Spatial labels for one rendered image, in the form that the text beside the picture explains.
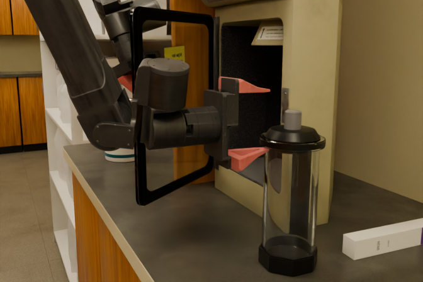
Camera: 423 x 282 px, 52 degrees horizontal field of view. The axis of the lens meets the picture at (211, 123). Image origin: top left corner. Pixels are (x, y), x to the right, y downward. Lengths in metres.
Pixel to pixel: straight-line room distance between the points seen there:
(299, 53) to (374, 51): 0.46
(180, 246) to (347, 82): 0.74
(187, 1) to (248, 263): 0.66
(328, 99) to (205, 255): 0.39
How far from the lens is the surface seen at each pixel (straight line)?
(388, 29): 1.24
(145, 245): 0.86
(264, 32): 0.95
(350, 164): 1.36
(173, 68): 0.57
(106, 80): 0.58
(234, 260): 0.80
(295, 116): 0.71
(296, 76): 0.84
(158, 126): 0.59
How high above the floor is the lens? 1.32
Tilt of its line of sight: 10 degrees down
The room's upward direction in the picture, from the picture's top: straight up
